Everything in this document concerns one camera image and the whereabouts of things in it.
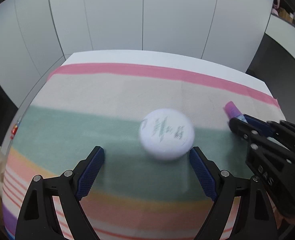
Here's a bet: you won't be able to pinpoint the purple cap tube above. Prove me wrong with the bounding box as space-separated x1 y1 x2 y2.
223 101 247 123

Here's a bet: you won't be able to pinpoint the white round compact case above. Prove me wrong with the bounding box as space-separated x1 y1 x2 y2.
139 108 195 161

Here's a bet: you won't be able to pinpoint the small red bottle on floor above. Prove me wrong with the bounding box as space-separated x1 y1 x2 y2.
10 116 22 140

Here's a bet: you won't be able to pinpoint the striped colourful blanket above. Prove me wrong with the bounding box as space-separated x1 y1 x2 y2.
2 63 284 239

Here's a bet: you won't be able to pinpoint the pink items on shelf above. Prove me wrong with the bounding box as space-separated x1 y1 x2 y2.
270 0 284 16

